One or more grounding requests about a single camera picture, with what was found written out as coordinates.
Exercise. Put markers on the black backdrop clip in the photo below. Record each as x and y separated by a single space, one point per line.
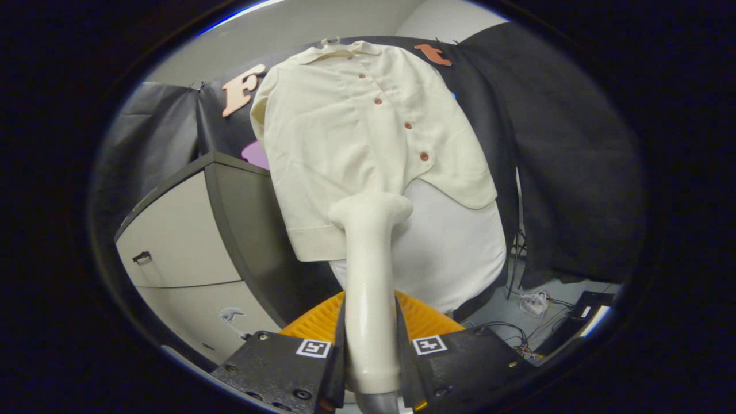
198 86

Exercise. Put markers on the white garment steamer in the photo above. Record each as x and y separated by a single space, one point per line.
368 287

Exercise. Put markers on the black backdrop cloth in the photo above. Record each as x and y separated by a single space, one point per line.
575 172

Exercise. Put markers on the white cabinet with grey top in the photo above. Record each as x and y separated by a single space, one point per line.
178 230

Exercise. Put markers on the black electronic box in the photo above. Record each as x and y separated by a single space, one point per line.
566 328

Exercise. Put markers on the cream button shirt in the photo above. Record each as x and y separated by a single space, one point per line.
345 144

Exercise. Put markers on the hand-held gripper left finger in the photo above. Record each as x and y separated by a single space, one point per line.
338 368

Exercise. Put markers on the black garment stand pole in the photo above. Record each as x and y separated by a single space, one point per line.
516 253

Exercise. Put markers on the white clothes hanger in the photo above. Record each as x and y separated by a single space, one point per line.
332 41

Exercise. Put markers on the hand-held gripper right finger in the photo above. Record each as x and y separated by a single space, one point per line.
405 368

